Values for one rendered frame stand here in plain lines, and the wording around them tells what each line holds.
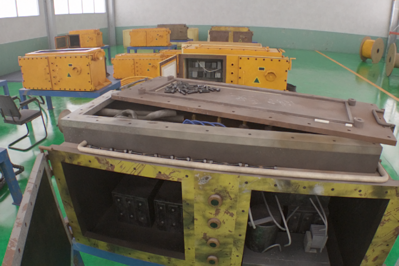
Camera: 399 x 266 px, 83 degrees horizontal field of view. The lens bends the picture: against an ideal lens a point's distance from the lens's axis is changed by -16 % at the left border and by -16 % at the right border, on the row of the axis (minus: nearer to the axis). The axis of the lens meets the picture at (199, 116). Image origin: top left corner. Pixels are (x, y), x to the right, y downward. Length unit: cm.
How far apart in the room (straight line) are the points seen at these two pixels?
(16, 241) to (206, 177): 62
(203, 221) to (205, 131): 36
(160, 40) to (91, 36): 301
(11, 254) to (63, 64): 391
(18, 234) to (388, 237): 127
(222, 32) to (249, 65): 592
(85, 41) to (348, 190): 1111
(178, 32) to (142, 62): 543
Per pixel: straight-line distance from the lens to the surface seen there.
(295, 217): 138
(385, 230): 119
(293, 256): 131
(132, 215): 150
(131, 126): 102
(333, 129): 103
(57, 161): 123
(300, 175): 93
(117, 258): 154
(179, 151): 100
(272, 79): 354
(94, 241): 146
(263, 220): 119
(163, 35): 987
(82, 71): 431
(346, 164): 103
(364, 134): 105
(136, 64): 741
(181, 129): 97
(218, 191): 96
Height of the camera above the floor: 174
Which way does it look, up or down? 22 degrees down
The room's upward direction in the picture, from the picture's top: straight up
